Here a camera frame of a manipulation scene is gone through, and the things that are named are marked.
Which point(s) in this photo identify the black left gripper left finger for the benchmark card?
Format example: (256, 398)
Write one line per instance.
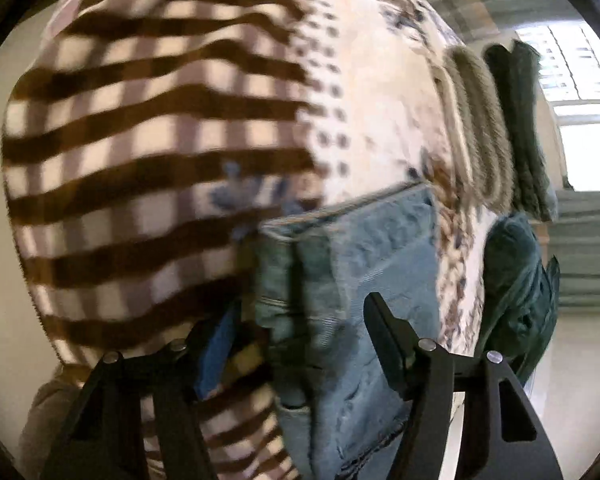
(102, 436)

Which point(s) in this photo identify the floral checkered bed blanket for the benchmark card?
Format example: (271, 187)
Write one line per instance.
(149, 138)

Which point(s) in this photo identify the grey folded towel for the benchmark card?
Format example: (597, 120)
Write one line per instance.
(476, 128)

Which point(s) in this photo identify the blue denim jeans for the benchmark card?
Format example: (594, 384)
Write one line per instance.
(339, 417)

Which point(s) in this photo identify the grey-green left curtain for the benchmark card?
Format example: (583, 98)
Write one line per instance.
(575, 242)

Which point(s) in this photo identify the dark green plush blanket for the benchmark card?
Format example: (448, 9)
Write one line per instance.
(521, 292)

